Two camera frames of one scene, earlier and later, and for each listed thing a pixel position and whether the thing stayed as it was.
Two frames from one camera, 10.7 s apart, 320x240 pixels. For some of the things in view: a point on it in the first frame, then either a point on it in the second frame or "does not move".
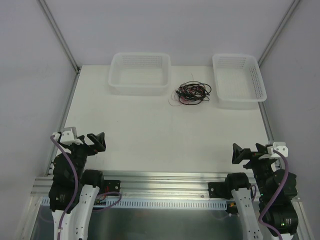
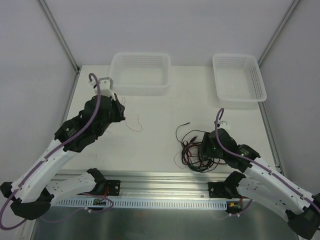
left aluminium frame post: x=60 y=35 does not move
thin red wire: x=173 y=102 -> x=137 y=118
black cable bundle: x=191 y=93 -> x=189 y=157
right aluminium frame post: x=281 y=27 does not move
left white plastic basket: x=139 y=74 does not move
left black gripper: x=83 y=145 -> x=118 y=110
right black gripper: x=251 y=154 -> x=205 y=144
